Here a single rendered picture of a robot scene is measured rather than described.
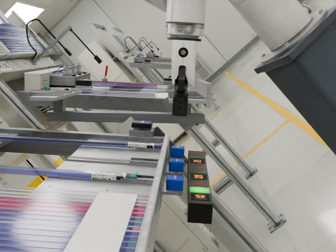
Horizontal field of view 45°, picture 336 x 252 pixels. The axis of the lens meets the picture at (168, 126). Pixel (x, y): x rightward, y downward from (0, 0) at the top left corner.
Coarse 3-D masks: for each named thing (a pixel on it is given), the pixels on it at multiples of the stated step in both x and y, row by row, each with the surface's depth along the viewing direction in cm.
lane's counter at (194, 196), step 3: (192, 195) 69; (195, 195) 69; (198, 195) 69; (201, 195) 69; (204, 195) 69; (207, 195) 69; (192, 198) 68; (195, 198) 68; (198, 198) 68; (201, 198) 68; (204, 198) 68; (207, 198) 68
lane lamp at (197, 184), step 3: (189, 183) 75; (192, 183) 75; (195, 183) 75; (198, 183) 75; (201, 183) 75; (204, 183) 75; (207, 183) 76; (195, 186) 74; (198, 186) 74; (201, 186) 74; (204, 186) 74; (207, 186) 74
